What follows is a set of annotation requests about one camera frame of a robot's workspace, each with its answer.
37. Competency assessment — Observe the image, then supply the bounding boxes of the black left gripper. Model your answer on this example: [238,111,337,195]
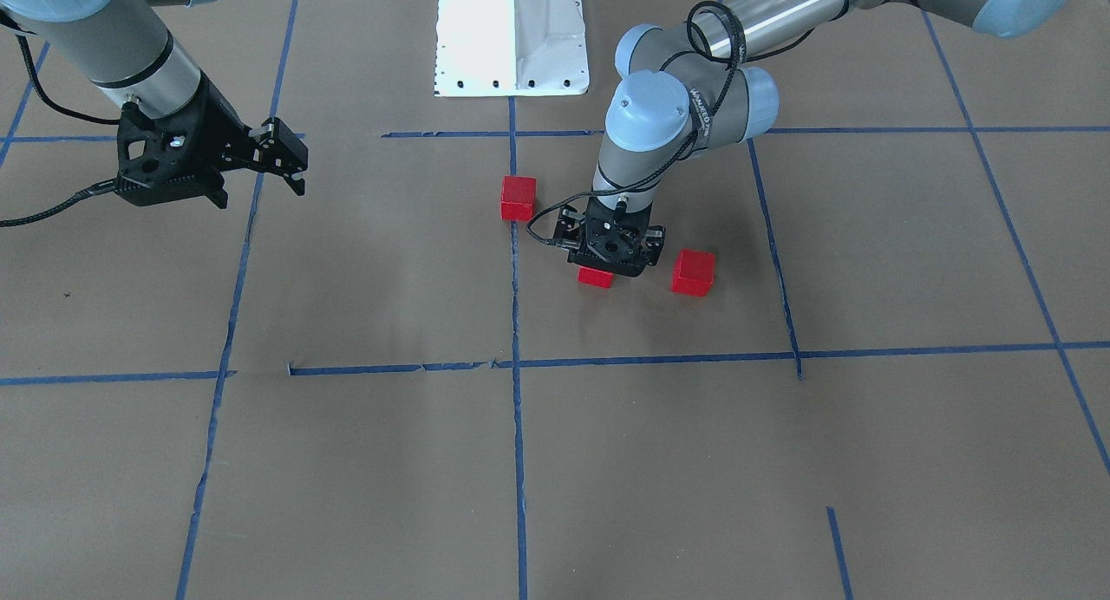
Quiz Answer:
[554,199,666,277]

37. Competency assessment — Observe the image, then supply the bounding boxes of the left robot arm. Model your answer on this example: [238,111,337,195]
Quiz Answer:
[538,0,1067,277]

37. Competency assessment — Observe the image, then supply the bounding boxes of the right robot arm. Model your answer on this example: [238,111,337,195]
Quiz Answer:
[3,0,309,209]

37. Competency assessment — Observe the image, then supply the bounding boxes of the red cube block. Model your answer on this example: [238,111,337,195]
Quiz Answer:
[500,176,538,222]
[578,265,615,289]
[670,250,716,298]

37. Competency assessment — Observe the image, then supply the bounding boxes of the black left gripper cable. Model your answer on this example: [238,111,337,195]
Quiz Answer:
[526,0,747,250]

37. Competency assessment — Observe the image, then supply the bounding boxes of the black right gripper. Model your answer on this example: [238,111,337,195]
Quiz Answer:
[115,75,309,209]

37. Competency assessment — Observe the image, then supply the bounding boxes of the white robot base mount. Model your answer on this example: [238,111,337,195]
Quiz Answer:
[433,0,591,98]

